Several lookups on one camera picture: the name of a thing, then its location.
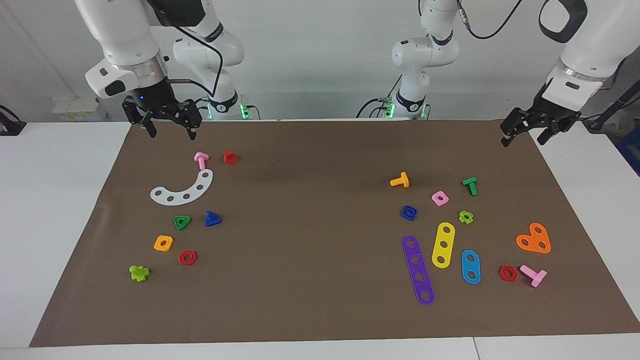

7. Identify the blue crate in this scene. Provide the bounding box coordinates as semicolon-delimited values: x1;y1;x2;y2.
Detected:
616;125;640;177

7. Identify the yellow three-hole plastic plate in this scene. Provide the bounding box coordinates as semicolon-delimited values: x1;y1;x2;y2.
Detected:
431;222;456;269

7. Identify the orange heart-shaped perforated plate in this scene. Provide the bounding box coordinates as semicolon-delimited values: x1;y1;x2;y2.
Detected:
515;222;552;254

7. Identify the white curved perforated plate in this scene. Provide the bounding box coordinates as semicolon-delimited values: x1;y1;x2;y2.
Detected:
150;169;214;206

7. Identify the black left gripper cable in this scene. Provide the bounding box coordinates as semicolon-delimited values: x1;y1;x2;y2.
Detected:
456;0;525;40

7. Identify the brown table mat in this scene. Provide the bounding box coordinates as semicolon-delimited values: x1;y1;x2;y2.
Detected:
29;119;640;348

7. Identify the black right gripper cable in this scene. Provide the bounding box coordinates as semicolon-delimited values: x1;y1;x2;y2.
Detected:
166;25;224;99

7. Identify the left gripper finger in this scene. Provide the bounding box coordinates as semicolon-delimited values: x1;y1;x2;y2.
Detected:
501;120;523;148
536;122;566;146

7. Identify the black clamp device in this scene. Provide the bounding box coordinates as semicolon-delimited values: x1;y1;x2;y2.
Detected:
0;105;27;137

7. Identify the black stand pole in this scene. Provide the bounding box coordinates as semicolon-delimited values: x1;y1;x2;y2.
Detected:
582;80;640;133

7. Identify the purple four-hole plastic plate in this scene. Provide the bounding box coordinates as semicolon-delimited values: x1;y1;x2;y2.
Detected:
401;235;436;306

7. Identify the blue two-hole plastic plate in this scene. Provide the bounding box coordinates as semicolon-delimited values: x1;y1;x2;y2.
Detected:
460;249;482;285

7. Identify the white power strip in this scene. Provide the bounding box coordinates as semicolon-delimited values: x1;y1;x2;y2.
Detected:
52;97;108;122

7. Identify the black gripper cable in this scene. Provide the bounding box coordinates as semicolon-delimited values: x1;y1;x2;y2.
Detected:
456;0;525;40
166;25;224;99

